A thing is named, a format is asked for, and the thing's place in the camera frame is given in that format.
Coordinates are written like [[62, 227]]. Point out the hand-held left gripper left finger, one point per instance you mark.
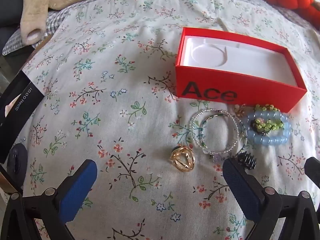
[[77, 190]]

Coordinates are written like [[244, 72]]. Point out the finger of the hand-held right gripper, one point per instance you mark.
[[313, 171]]

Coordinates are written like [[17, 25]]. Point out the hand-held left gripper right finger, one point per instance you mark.
[[240, 190]]

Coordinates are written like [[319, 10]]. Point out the black hair claw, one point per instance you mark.
[[247, 160]]

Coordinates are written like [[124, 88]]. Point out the gold hair claw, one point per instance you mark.
[[189, 158]]

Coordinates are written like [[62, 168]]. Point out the red cardboard box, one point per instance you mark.
[[212, 80]]

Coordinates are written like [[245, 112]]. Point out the floral bedsheet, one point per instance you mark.
[[100, 130]]

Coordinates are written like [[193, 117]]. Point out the dark round object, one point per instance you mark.
[[16, 158]]

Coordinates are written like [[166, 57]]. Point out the small gold earring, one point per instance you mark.
[[240, 110]]

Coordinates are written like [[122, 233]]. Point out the black phone box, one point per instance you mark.
[[15, 105]]

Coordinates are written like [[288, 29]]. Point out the dark cloth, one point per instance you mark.
[[10, 7]]

